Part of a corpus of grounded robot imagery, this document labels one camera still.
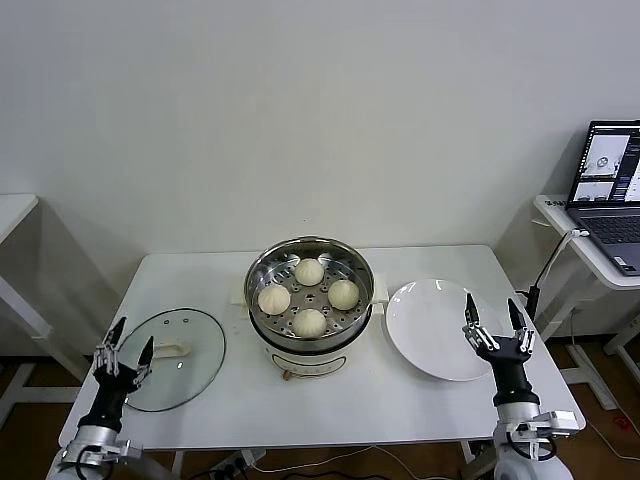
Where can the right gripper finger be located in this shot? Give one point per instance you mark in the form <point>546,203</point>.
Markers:
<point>472,320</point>
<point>525,337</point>

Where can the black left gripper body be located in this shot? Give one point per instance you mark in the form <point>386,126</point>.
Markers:
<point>112,395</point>

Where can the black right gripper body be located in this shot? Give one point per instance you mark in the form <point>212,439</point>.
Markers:
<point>507,370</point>

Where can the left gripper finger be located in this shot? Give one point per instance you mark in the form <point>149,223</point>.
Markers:
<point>106,357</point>
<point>145,360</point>

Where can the round glass lid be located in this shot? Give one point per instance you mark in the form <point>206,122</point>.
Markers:
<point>200,350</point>

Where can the white steamed baozi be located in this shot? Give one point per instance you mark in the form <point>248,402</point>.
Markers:
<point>309,272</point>
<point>343,294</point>
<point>274,300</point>
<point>309,322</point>

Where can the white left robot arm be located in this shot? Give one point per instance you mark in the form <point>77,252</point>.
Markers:
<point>85,470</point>

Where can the perforated steel steamer basket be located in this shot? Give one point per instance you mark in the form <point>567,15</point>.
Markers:
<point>310,297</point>

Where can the round white plate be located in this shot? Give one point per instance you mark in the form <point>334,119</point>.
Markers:
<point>430,325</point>

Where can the white laptop desk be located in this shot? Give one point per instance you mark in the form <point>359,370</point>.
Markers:
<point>595,255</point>

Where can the small red floor object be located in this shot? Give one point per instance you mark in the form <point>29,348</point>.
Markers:
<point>622,422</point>

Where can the white power strip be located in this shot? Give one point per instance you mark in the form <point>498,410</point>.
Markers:
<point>235,462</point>

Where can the white electric cooker pot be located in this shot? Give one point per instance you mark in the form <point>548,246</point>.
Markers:
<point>305,362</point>

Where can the white side table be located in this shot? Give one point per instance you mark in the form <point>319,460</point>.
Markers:
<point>15,207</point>

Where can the grey open laptop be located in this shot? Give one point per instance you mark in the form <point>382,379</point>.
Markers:
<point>605,165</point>

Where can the left wrist silver camera mount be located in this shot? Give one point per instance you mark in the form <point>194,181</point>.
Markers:
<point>100,436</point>

